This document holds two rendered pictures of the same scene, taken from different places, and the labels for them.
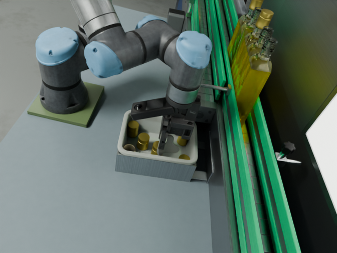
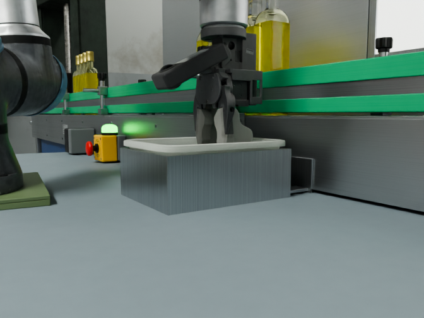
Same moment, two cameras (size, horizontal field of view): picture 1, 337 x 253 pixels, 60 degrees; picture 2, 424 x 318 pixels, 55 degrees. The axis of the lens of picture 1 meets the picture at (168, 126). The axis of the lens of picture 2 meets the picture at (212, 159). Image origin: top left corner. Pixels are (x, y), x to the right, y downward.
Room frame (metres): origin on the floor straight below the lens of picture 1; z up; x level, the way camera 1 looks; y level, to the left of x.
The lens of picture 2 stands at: (-0.03, 0.29, 0.88)
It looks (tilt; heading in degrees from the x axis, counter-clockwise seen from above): 6 degrees down; 335
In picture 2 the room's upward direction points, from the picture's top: straight up
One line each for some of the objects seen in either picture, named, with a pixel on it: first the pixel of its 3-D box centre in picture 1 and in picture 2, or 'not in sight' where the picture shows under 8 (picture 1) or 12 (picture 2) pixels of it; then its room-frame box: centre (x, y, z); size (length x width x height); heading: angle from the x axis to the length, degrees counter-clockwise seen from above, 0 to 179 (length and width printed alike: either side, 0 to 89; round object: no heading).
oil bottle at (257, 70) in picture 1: (248, 88); (270, 62); (0.70, -0.19, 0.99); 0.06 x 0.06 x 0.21; 8
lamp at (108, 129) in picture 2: not in sight; (109, 129); (1.12, 0.06, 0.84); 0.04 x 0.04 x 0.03
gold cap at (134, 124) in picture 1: (132, 129); not in sight; (0.61, 0.10, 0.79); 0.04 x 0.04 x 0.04
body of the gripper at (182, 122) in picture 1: (178, 113); (227, 70); (0.56, -0.02, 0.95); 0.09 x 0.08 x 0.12; 96
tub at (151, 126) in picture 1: (157, 144); (204, 166); (0.57, 0.02, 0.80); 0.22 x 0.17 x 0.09; 98
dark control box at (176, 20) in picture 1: (175, 20); (79, 141); (1.39, 0.11, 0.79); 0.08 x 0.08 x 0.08; 8
